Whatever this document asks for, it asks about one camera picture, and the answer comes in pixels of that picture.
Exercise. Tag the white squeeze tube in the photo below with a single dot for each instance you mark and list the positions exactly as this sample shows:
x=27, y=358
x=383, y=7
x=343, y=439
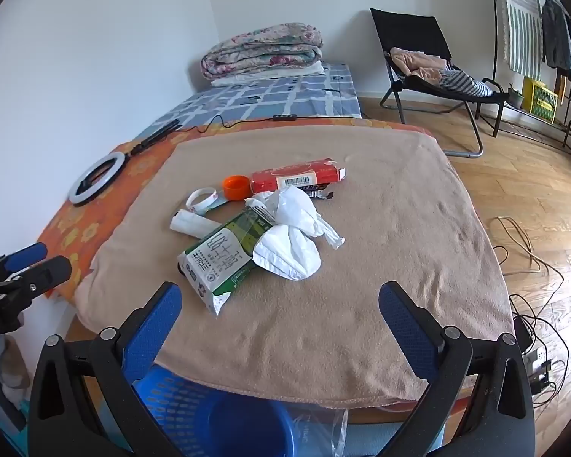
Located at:
x=190, y=223

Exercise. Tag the beige fleece blanket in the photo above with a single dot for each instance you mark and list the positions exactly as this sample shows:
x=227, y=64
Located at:
x=361, y=228

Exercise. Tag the yellow plastic crate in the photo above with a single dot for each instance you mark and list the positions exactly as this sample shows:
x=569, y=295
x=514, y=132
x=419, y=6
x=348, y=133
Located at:
x=537, y=97

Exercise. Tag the green striped hanging cloth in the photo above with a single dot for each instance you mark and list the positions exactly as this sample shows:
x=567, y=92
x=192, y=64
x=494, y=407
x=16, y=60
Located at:
x=518, y=24

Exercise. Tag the folded floral quilt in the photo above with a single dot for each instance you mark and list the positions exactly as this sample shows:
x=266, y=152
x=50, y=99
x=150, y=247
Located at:
x=261, y=50

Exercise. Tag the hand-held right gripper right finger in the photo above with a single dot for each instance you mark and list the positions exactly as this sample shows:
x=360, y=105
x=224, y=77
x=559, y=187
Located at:
x=404, y=323

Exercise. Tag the clear plastic bag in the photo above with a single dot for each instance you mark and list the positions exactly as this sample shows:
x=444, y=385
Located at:
x=323, y=431

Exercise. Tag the beige cloth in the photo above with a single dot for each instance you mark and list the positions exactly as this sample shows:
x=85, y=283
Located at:
x=12, y=362

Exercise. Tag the black power adapter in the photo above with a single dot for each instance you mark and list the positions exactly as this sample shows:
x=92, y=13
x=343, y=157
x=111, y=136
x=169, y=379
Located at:
x=522, y=333

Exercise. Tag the blue checked bed sheet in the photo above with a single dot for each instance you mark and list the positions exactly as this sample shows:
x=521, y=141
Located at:
x=276, y=95

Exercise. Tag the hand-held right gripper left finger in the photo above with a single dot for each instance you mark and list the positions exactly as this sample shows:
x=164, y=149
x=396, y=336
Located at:
x=157, y=323

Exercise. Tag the black folding chair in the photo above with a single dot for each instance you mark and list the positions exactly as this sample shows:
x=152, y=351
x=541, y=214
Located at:
x=409, y=28

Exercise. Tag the teal floor mat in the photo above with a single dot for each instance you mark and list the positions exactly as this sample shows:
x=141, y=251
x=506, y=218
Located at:
x=376, y=442

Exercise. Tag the white curved tube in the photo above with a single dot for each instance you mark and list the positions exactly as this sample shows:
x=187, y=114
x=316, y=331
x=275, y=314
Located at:
x=213, y=198

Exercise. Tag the dark hanging jacket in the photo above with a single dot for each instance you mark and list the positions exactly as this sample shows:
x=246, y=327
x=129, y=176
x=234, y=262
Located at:
x=556, y=33

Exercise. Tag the black metal clothes rack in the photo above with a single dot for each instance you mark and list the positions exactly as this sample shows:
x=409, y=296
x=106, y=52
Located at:
x=496, y=33

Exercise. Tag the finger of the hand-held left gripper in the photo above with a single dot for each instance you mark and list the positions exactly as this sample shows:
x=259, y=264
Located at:
x=26, y=254
x=45, y=273

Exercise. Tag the red cardboard box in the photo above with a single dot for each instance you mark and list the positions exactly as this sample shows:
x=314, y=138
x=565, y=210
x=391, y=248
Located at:
x=285, y=171

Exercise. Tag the white tissue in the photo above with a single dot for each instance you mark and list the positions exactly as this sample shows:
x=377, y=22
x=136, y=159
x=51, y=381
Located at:
x=300, y=209

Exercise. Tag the blue plastic laundry basket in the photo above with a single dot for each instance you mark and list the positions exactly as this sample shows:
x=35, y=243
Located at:
x=247, y=423

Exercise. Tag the pink cloth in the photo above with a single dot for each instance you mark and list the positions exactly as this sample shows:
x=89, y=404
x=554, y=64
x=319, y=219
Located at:
x=418, y=62

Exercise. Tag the striped garment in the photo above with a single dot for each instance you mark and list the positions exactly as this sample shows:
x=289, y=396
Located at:
x=466, y=84

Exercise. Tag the small potted plant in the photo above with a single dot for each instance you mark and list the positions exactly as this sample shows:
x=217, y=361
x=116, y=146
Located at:
x=516, y=97

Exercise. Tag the dark candy wrapper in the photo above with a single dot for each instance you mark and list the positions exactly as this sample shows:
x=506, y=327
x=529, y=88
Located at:
x=321, y=194

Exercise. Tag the white plastic bag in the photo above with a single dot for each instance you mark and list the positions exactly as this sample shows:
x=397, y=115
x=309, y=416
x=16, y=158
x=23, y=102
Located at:
x=290, y=257

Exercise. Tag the green milk carton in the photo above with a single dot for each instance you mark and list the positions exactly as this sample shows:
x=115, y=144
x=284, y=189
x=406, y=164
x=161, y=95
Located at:
x=219, y=257

